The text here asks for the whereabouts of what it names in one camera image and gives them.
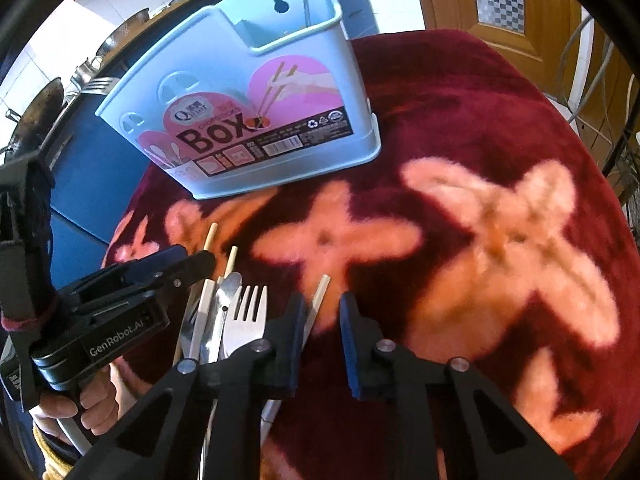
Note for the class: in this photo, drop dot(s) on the blue kitchen base cabinets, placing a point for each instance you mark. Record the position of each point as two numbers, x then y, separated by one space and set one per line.
80 195

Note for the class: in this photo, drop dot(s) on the wooden door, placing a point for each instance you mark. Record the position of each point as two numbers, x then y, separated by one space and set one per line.
450 10

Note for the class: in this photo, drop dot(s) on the person's left forearm yellow sleeve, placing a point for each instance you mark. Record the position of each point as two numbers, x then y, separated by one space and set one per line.
55 460

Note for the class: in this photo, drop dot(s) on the large metal bowl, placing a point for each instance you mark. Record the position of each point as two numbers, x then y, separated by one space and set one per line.
109 46

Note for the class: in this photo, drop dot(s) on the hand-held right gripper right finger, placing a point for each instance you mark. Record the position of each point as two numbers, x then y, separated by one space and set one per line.
350 350

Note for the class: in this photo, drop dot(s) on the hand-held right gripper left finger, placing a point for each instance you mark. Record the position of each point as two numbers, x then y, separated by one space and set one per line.
297 340

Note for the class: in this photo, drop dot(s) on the small metal bowl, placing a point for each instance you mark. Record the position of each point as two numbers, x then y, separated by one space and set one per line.
140 16

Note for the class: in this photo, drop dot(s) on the dark wok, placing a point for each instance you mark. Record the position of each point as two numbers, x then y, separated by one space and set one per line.
37 110

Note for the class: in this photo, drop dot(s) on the metal fork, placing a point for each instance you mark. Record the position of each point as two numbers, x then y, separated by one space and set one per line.
247 312

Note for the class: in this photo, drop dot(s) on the person's left hand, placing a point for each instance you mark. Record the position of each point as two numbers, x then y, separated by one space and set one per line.
95 395

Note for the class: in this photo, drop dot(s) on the light blue chopstick box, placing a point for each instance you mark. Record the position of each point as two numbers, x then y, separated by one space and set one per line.
280 100

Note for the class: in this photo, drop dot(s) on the metal spoon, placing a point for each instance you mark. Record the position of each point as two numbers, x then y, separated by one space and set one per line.
231 287

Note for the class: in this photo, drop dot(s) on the red floral blanket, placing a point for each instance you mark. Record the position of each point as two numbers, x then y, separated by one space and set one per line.
450 120

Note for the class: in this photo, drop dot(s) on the metal kettle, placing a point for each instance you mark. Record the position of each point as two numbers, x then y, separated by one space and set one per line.
84 74

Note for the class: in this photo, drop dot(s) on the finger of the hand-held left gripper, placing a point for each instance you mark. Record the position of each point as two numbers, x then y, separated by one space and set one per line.
192 266
150 262

